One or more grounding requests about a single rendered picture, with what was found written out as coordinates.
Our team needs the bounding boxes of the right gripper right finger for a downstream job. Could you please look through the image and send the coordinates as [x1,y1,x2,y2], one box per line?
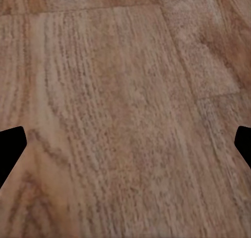
[234,126,251,168]

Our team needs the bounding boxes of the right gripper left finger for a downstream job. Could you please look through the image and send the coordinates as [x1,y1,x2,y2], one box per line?
[0,126,27,188]

